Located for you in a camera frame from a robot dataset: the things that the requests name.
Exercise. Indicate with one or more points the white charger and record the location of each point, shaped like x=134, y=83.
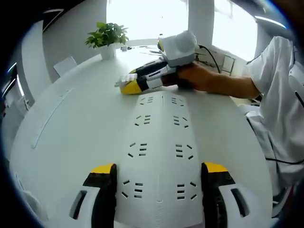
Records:
x=127, y=78

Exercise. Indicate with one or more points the white plant pot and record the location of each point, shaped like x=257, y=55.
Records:
x=108, y=51

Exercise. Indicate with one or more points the white perforated plastic board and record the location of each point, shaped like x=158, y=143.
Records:
x=161, y=142

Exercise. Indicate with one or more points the white shelf unit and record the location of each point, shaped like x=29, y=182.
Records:
x=225, y=63

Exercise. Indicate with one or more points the green potted plant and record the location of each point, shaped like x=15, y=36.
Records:
x=107, y=34

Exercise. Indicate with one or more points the person in white shirt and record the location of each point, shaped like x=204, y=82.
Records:
x=278, y=107

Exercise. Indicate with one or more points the white desk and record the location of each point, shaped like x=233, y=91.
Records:
x=83, y=118

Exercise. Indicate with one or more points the red white shoe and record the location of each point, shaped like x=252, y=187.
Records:
x=283, y=200

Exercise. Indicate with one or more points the white chair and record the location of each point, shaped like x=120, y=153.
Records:
x=65, y=66

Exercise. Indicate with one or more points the white worn device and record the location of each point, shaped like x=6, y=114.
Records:
x=297, y=80

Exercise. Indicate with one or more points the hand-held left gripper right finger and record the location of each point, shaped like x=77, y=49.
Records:
x=216, y=197

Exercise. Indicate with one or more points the person's right hand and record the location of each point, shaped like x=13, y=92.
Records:
x=199, y=78

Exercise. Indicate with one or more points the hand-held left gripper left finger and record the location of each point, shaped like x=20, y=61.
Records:
x=104, y=197

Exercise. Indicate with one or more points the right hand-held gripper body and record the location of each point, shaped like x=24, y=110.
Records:
x=180, y=50

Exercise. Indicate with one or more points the small dark desk gadget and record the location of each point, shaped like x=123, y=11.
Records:
x=125, y=48

